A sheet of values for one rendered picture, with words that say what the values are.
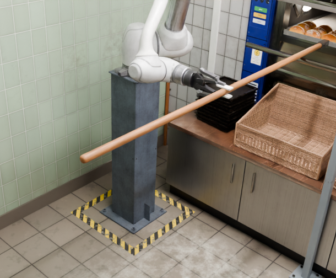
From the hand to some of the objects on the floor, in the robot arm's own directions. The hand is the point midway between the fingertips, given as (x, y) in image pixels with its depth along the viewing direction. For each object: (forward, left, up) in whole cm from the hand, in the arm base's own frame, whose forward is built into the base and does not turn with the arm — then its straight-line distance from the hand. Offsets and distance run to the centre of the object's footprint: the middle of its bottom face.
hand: (224, 90), depth 210 cm
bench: (+46, +79, -120) cm, 151 cm away
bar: (+29, +58, -120) cm, 136 cm away
